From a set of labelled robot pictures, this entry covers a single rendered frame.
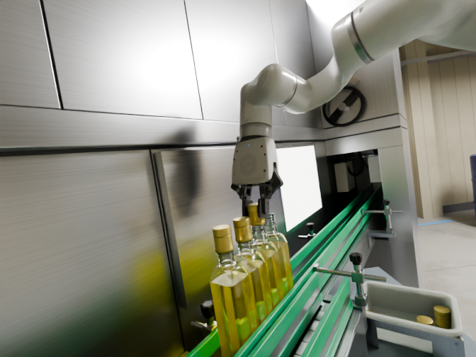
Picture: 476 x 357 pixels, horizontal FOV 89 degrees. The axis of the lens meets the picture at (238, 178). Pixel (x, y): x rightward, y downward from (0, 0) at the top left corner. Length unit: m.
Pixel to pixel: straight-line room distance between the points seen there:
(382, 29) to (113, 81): 0.46
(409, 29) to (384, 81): 1.05
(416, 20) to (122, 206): 0.54
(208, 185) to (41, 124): 0.34
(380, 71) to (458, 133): 3.78
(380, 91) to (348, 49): 1.04
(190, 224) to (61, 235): 0.23
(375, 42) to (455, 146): 4.75
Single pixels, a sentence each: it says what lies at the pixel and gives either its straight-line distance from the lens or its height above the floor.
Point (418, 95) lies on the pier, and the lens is 4.70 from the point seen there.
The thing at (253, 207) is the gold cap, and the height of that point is 1.17.
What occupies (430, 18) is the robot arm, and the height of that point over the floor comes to 1.42.
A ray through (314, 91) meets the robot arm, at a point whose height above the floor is 1.40.
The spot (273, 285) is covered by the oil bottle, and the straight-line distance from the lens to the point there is 0.57.
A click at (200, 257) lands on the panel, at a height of 1.07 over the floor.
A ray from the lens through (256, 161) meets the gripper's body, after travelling 0.51.
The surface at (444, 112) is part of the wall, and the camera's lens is 5.08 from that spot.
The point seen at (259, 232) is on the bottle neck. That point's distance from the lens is 0.54.
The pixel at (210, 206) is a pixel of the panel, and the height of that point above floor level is 1.18.
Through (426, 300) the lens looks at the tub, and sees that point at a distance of 0.92.
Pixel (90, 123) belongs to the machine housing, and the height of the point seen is 1.37.
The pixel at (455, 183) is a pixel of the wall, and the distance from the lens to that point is 5.17.
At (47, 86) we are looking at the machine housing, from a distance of 0.50.
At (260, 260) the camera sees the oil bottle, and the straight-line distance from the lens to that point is 0.51.
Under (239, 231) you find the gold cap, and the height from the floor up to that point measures 1.14.
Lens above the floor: 1.27
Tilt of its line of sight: 3 degrees down
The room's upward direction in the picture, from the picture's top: 9 degrees counter-clockwise
